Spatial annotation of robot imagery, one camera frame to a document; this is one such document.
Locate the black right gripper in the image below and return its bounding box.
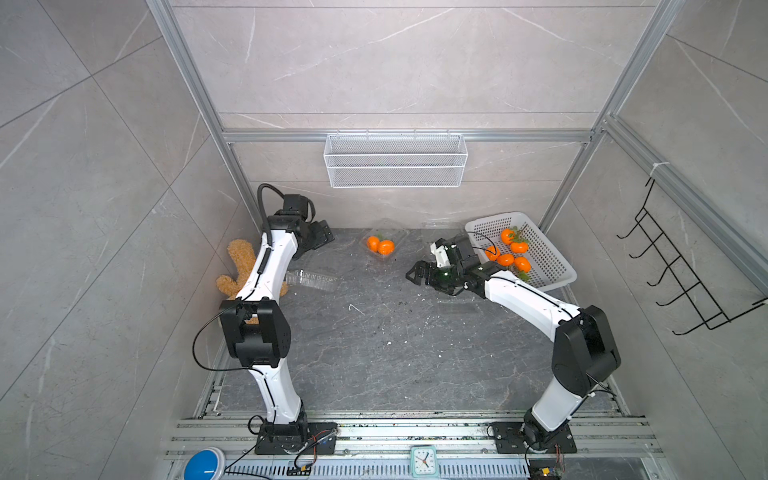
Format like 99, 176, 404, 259
407, 261, 464, 293

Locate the orange three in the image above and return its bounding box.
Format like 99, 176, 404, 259
377, 240, 395, 257

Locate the clear plastic container back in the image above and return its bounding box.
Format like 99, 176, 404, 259
359, 218, 408, 263

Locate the clear plastic container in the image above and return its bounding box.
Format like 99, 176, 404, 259
359, 218, 408, 263
285, 269, 340, 292

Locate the orange four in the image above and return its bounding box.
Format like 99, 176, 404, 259
367, 236, 380, 252

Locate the orange one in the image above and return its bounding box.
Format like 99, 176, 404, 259
484, 246, 500, 261

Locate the orange seven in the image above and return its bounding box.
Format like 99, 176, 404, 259
495, 254, 515, 267

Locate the orange five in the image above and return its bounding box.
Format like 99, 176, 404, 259
500, 229, 517, 245

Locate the orange six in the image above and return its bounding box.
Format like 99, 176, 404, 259
509, 242, 529, 254

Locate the orange eight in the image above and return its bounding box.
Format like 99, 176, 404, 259
514, 256, 532, 273

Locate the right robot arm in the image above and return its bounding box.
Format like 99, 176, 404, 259
405, 234, 622, 452

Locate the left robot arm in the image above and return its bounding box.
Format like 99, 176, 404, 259
219, 183, 334, 444

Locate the brown teddy bear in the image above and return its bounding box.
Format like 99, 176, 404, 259
216, 236, 295, 302

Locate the white perforated plastic basket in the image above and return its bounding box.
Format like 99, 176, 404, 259
465, 212, 577, 292

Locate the teal front alarm clock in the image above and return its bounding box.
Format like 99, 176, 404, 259
410, 445, 439, 478

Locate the blue round button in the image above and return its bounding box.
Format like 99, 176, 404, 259
182, 447, 226, 480

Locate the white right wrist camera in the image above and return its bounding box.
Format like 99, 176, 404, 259
430, 240, 452, 269

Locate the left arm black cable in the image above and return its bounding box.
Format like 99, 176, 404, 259
256, 183, 286, 241

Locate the white wire wall basket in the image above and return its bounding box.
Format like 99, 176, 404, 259
323, 133, 468, 189

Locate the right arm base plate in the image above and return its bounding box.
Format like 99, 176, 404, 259
488, 422, 577, 454

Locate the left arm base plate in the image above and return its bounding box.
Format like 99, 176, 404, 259
255, 422, 338, 456

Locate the black wall hook rack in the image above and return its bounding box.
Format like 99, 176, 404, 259
616, 179, 767, 337

